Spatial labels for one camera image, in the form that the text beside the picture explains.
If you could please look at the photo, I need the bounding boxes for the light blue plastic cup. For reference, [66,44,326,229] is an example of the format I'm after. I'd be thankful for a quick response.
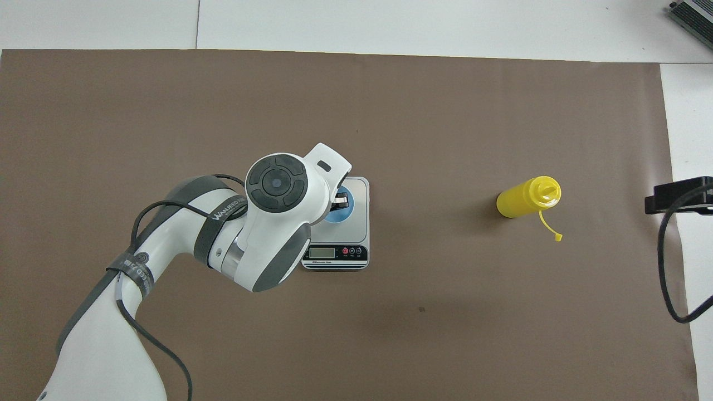
[324,191,355,224]

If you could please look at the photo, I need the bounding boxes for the yellow squeeze seasoning bottle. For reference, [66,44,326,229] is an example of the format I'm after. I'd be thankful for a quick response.
[496,175,564,243]

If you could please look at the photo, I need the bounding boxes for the silver digital kitchen scale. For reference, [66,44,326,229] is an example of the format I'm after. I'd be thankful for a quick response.
[301,177,370,271]

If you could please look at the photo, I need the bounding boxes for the brown paper table mat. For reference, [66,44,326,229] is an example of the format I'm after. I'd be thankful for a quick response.
[0,49,700,401]

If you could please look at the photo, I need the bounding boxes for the grey metal power supply box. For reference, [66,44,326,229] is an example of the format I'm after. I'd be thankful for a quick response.
[668,0,713,52]

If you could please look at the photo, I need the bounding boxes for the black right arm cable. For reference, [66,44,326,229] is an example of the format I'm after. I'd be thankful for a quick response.
[658,185,713,324]

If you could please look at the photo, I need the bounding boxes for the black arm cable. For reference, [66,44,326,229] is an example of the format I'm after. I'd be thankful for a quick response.
[658,185,713,324]
[116,174,246,401]

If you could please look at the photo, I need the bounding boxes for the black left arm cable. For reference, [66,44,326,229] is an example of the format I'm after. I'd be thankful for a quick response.
[116,174,246,401]

